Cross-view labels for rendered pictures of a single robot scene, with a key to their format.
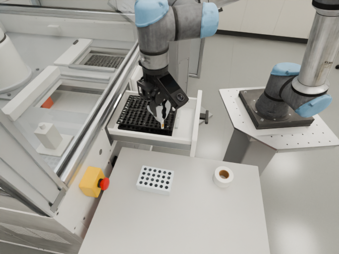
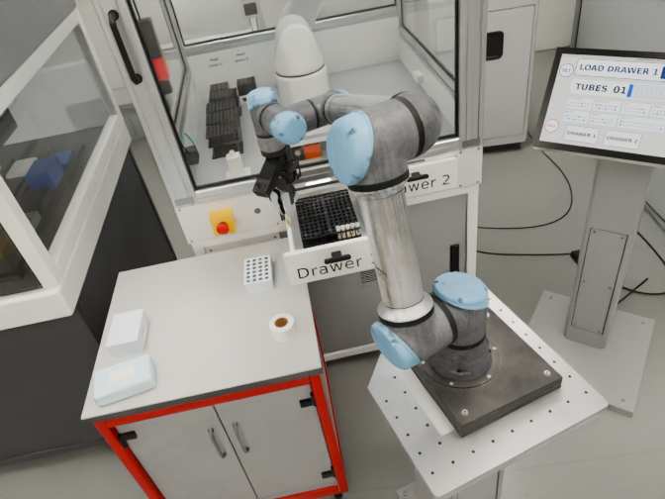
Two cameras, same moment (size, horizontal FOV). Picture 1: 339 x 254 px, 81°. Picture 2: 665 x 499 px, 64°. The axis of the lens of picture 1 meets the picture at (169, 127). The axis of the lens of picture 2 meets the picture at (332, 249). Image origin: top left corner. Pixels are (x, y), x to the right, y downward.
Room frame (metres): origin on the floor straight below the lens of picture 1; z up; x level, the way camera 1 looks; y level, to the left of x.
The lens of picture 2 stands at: (0.33, -1.24, 1.82)
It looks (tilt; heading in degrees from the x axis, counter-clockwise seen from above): 38 degrees down; 78
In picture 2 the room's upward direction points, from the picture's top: 10 degrees counter-clockwise
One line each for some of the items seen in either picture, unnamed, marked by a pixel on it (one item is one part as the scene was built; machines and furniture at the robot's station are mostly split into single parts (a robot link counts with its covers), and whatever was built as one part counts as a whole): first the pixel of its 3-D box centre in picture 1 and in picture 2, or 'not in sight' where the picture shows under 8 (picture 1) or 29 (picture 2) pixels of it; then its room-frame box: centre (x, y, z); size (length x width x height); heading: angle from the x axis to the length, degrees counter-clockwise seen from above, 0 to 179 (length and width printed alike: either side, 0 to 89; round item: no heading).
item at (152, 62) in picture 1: (154, 57); (270, 140); (0.49, 0.04, 1.21); 0.08 x 0.08 x 0.05
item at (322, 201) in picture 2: (149, 116); (327, 221); (0.61, 0.09, 0.87); 0.22 x 0.18 x 0.06; 80
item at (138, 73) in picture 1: (141, 72); (414, 180); (0.94, 0.15, 0.87); 0.29 x 0.02 x 0.11; 170
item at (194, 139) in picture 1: (196, 121); (336, 258); (0.57, -0.11, 0.87); 0.29 x 0.02 x 0.11; 170
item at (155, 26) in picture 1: (153, 25); (265, 112); (0.49, 0.04, 1.28); 0.09 x 0.08 x 0.11; 104
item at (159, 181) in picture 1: (155, 180); (258, 273); (0.36, 0.05, 0.78); 0.12 x 0.08 x 0.04; 78
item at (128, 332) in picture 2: not in sight; (128, 333); (-0.05, -0.03, 0.79); 0.13 x 0.09 x 0.05; 80
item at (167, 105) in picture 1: (161, 105); (292, 199); (0.51, 0.03, 1.02); 0.06 x 0.03 x 0.09; 46
